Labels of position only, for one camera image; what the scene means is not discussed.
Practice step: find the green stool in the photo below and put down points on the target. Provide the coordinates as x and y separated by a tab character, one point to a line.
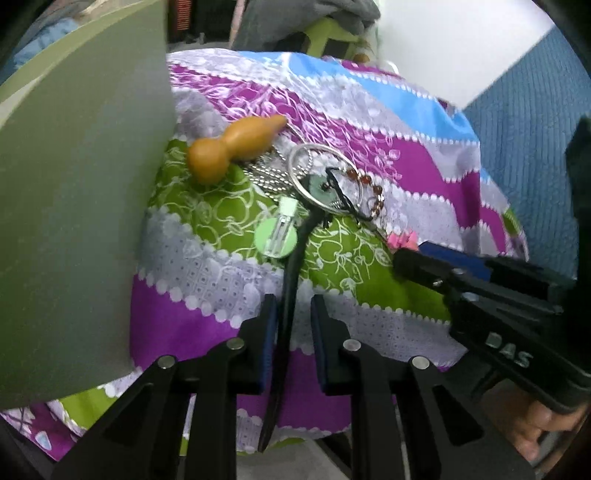
323	37

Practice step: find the colourful patterned blanket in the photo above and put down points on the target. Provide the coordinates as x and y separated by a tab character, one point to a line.
369	138

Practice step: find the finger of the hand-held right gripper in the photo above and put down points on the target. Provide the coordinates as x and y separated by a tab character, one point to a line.
425	272
455	258

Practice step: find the person's right hand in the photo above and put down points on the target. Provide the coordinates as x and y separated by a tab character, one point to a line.
535	429

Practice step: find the grey clothes pile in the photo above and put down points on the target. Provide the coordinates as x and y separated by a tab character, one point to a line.
277	18

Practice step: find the pink bow hair clip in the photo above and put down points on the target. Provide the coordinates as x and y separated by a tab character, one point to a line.
401	241

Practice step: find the green round hair clip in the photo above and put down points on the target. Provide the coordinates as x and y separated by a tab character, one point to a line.
272	240

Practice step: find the orange wooden gourd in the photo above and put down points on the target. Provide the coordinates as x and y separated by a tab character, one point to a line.
217	157

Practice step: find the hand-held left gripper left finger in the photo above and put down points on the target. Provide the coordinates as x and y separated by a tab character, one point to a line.
268	341

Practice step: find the light blue garment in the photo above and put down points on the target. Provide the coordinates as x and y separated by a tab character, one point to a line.
41	46

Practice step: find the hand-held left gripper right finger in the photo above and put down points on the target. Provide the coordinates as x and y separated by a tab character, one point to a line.
319	346

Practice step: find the jade disc pendant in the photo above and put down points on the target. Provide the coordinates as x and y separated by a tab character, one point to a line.
318	190

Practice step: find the silver bangle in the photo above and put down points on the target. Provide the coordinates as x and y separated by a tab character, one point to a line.
298	187

